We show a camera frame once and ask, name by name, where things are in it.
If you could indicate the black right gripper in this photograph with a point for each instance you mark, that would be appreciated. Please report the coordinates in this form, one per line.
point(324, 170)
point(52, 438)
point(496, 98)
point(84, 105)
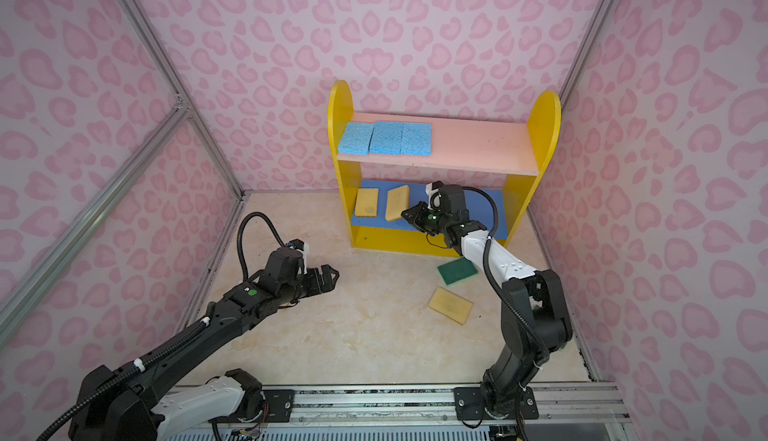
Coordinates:
point(420, 211)

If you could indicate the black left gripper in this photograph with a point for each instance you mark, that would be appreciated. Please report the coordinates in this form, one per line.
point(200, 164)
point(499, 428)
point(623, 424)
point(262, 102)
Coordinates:
point(318, 285)

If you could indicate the yellow sponge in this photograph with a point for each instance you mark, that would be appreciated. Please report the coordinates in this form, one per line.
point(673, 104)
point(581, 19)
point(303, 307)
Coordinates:
point(397, 201)

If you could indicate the yellow sponge shelf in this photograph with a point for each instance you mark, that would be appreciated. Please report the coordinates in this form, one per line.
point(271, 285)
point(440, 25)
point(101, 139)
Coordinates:
point(366, 203)

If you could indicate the blue sponge floor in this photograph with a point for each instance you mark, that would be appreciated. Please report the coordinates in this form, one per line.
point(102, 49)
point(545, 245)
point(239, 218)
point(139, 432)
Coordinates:
point(416, 139)
point(386, 138)

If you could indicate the yellow sponge floor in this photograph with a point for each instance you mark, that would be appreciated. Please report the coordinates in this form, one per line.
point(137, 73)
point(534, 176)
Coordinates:
point(450, 305)

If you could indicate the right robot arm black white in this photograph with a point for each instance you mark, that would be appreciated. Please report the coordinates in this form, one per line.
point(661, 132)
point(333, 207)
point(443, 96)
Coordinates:
point(535, 322)

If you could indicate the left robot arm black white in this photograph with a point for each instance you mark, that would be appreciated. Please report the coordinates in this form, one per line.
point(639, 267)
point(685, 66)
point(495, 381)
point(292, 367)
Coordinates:
point(123, 404)

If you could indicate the yellow wooden shelf unit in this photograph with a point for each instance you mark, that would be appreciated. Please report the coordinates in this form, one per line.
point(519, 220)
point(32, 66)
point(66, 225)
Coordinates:
point(519, 152)

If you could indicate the green scouring pad centre right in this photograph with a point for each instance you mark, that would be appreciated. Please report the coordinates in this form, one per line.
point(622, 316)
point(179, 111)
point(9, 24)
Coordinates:
point(456, 271)

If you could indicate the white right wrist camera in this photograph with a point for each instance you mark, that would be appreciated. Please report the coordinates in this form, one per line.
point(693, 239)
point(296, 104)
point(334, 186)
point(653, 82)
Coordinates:
point(433, 194)

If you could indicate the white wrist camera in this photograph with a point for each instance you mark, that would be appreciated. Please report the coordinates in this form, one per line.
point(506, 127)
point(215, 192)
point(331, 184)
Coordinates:
point(302, 248)
point(433, 194)

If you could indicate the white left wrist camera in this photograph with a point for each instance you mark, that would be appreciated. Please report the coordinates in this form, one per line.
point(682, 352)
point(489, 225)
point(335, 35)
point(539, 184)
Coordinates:
point(302, 248)

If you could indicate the aluminium frame profile left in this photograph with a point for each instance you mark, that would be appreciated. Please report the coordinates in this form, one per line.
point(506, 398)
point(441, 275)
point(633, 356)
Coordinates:
point(89, 97)

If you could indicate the aluminium frame profile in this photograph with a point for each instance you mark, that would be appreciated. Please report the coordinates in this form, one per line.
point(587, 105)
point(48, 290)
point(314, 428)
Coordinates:
point(598, 23)
point(89, 97)

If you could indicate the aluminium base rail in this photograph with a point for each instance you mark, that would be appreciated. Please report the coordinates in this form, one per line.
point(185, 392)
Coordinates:
point(220, 410)

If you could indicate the aluminium frame profile right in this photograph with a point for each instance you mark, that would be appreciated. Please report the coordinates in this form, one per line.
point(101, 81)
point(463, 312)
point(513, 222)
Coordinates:
point(598, 23)

